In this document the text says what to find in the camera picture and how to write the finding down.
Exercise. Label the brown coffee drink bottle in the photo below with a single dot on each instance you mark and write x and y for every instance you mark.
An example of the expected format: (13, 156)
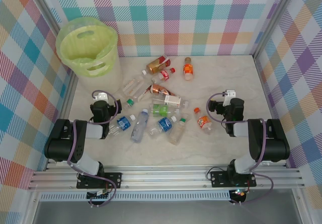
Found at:
(158, 89)

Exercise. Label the clear bottle lime green label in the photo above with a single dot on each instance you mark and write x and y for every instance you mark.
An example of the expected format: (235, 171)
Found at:
(161, 110)

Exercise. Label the clear bottle dark green cap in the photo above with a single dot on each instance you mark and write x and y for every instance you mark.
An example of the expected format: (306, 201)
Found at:
(130, 102)

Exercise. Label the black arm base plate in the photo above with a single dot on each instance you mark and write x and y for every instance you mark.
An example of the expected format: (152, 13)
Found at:
(114, 180)
(219, 178)

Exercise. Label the tall bottle pale blue cap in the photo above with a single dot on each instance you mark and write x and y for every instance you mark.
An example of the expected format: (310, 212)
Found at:
(139, 127)

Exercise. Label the red label cola bottle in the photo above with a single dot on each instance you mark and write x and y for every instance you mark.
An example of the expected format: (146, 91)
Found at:
(164, 75)

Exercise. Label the orange label bottle orange cap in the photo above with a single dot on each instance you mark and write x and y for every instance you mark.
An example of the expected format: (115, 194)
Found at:
(203, 122)

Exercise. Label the grey metal panel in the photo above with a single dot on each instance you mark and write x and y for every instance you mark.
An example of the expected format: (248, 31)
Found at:
(163, 212)

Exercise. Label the green plastic bin liner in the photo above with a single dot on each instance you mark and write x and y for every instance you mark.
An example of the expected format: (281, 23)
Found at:
(75, 50)

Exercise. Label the clear bottle orange white label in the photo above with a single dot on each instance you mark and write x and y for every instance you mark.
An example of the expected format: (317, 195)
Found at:
(133, 86)

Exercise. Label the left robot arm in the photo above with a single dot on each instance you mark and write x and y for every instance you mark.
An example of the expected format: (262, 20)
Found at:
(63, 143)

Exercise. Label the aluminium side rail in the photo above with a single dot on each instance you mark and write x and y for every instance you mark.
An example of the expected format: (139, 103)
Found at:
(66, 108)

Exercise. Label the aluminium mounting rail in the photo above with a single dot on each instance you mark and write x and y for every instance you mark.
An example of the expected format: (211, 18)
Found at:
(163, 177)

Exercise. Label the orange bottle brown cap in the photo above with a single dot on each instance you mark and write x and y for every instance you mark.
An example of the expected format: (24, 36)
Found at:
(188, 69)

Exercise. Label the tea bottle green cap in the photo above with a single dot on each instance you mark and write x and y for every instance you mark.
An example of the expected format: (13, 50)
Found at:
(177, 133)

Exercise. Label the aluminium frame post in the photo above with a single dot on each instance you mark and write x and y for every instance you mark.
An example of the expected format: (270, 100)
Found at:
(274, 20)
(47, 12)

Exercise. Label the cream ribbed plastic bin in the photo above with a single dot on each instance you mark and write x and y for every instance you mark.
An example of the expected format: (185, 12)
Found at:
(105, 83)

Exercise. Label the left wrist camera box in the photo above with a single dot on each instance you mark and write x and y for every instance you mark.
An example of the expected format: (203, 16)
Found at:
(101, 96)

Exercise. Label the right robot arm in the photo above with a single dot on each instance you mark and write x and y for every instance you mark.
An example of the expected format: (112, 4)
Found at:
(274, 143)

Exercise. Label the crushed blue label water bottle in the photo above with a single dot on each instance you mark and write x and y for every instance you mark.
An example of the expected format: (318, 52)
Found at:
(123, 122)

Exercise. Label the small circuit board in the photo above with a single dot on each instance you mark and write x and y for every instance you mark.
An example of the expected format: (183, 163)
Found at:
(239, 195)
(96, 196)

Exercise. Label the red gold tea bottle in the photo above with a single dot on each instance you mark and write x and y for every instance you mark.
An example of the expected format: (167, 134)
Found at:
(157, 64)

